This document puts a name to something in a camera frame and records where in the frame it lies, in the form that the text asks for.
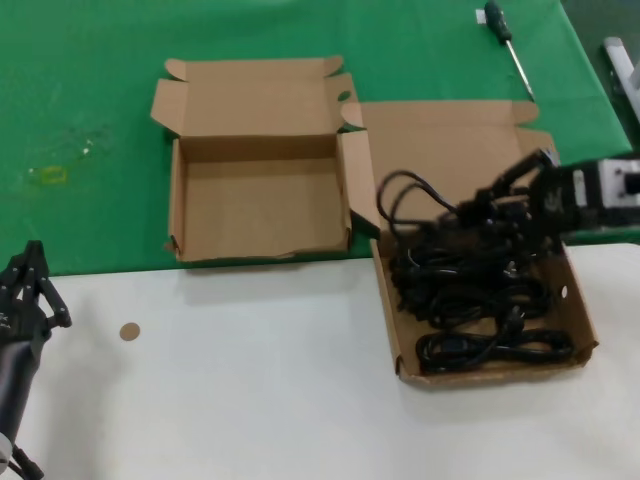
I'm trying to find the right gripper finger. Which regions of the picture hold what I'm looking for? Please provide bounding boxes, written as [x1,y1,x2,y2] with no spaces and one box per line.
[473,147,560,202]
[458,198,535,242]

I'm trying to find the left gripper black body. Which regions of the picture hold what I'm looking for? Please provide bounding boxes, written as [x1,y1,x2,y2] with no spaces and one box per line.
[0,293,52,352]

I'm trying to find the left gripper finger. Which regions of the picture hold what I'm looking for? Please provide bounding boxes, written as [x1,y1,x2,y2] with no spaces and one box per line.
[28,239,73,330]
[0,241,33,302]

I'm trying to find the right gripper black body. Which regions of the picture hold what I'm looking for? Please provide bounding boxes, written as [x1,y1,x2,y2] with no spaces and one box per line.
[530,163,580,245]

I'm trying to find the empty-lidded brown cardboard box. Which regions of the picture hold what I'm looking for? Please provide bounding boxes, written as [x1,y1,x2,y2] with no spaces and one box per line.
[149,54,360,264]

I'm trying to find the white metal bar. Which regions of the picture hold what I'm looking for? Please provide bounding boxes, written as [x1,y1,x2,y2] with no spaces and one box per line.
[602,36,640,126]

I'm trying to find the green tablecloth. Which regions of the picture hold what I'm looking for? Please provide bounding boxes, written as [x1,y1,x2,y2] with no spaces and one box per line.
[0,0,634,279]

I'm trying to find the brown cardboard box with cords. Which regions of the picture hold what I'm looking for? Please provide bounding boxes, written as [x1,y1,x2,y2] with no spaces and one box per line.
[339,99,600,387]

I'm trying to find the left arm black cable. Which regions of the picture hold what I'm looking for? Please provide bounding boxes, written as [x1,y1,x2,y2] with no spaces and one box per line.
[7,434,46,480]

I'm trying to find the dark-handled screwdriver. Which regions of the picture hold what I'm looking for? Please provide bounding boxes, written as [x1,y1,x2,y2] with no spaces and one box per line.
[483,0,536,101]

